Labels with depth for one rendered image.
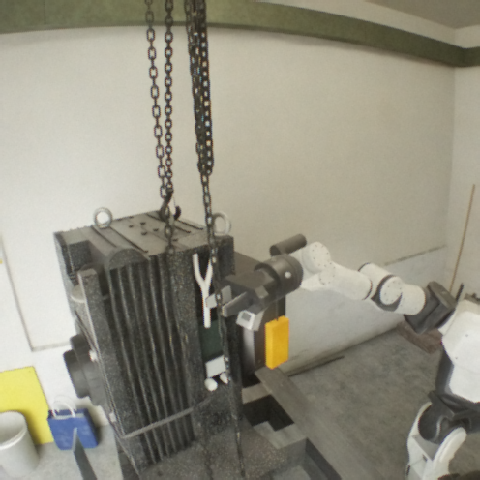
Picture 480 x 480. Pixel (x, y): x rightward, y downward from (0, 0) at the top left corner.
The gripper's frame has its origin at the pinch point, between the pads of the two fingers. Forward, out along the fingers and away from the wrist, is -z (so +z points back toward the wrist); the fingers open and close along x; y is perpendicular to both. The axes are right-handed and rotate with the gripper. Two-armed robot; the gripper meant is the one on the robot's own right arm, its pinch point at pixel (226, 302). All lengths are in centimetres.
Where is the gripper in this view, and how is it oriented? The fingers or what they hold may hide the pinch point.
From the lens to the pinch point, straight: 69.7
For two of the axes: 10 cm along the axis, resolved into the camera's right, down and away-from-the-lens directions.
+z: 7.4, -2.7, 6.2
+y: -0.9, -9.5, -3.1
